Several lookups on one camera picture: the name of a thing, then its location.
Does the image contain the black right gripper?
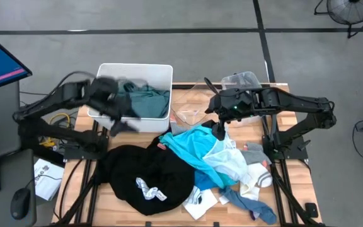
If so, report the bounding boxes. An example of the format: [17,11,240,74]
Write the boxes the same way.
[205,87,260,142]

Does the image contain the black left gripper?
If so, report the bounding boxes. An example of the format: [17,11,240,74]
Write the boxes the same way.
[88,77,141,136]

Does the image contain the white sheer cloth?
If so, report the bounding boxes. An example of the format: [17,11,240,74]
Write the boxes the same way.
[202,132,251,185]

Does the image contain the cyan shirt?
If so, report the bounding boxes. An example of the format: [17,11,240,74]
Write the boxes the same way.
[159,125,239,190]

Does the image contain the grey cloth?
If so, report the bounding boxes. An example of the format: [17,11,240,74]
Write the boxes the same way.
[170,121,190,136]

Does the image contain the grey sock orange toe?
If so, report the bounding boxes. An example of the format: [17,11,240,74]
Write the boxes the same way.
[240,141,273,168]

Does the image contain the white grey patterned sock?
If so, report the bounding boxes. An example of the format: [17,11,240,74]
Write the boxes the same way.
[135,177,168,202]

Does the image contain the teal green cloth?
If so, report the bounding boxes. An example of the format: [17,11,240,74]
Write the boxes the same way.
[118,83,171,120]

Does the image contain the shallow clear plastic container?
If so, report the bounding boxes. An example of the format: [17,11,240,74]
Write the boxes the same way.
[170,82,220,127]

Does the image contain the white plastic bin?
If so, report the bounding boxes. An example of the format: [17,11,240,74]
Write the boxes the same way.
[87,62,173,133]

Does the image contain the large black cloth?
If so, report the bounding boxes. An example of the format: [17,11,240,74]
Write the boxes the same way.
[96,136,197,217]

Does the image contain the deep clear plastic container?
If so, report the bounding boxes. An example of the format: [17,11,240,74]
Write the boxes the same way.
[221,71,263,91]

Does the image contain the white sock grey stripes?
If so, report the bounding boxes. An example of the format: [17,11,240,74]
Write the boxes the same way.
[239,162,274,202]

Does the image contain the white cloth dark label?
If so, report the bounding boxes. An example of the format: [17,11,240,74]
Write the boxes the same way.
[181,185,219,221]

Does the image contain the blue-grey sock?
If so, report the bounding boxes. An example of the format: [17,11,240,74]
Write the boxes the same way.
[218,185,278,226]

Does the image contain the papers on desk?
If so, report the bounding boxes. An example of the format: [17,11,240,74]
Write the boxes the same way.
[33,158,65,202]

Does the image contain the black computer mouse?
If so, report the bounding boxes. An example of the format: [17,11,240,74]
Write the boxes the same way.
[10,187,32,221]

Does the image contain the black floor fan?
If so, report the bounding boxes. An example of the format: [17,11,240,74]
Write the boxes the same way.
[313,0,363,39]

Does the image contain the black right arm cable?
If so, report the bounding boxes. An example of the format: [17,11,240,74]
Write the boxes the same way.
[204,77,220,95]

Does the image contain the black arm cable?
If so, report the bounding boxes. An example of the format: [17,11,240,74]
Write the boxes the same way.
[204,77,220,95]
[55,71,97,92]

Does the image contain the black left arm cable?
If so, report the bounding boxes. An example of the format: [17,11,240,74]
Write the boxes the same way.
[55,71,97,92]

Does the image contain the yellow cable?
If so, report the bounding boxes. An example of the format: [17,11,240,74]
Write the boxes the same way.
[39,112,72,148]

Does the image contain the black aluminium rig frame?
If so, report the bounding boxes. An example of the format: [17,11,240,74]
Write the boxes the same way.
[50,83,326,227]

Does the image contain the black plastic bracket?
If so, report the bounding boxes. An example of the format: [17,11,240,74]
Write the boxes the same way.
[304,202,320,218]

